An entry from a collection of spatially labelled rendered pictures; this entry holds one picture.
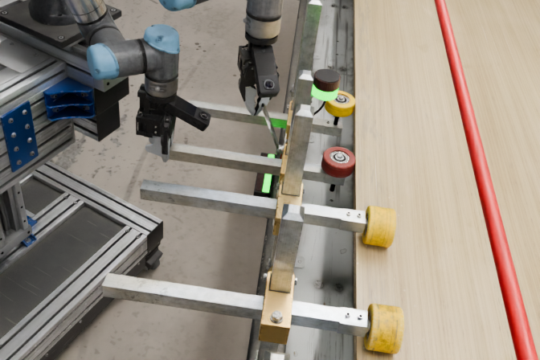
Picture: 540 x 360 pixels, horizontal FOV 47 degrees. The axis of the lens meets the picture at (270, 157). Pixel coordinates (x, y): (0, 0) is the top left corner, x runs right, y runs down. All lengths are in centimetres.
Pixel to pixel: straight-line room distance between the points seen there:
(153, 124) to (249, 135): 156
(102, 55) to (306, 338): 77
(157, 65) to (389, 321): 71
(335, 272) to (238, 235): 95
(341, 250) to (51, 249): 101
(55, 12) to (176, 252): 112
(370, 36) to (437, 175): 66
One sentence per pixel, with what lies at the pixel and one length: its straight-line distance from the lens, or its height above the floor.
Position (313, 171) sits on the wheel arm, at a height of 86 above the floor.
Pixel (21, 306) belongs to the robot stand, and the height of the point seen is 21.
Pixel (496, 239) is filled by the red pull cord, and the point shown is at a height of 164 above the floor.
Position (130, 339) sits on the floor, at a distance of 223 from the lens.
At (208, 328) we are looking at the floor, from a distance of 224.
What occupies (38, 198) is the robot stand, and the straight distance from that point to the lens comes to 240.
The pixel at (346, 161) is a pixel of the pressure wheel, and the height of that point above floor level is 90.
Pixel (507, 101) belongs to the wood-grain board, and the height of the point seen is 90.
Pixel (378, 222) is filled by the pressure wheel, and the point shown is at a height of 97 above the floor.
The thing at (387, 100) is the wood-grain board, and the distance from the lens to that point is 176.
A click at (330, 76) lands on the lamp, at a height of 110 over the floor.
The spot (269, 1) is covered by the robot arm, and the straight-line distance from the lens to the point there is 130.
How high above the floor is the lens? 185
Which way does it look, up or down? 40 degrees down
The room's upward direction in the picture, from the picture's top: 8 degrees clockwise
